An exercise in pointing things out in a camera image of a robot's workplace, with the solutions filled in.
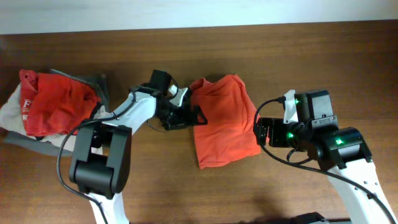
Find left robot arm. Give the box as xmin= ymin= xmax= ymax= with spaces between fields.
xmin=68 ymin=70 xmax=208 ymax=223

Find orange soccer t-shirt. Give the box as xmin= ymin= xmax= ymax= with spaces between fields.
xmin=190 ymin=75 xmax=261 ymax=169

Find grey folded shirt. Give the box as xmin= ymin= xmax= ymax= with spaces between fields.
xmin=1 ymin=69 xmax=109 ymax=156

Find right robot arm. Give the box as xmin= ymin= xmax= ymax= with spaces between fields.
xmin=253 ymin=90 xmax=397 ymax=223

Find black cable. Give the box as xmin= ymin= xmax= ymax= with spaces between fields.
xmin=56 ymin=76 xmax=181 ymax=224
xmin=252 ymin=96 xmax=398 ymax=224

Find left black cable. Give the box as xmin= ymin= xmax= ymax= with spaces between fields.
xmin=56 ymin=76 xmax=181 ymax=224

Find right black cable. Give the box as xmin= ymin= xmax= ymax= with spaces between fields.
xmin=252 ymin=96 xmax=398 ymax=224

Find beige folded shirt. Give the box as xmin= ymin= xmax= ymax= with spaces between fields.
xmin=1 ymin=83 xmax=109 ymax=147

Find red folded shirt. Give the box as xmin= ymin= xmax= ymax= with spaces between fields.
xmin=19 ymin=70 xmax=101 ymax=137

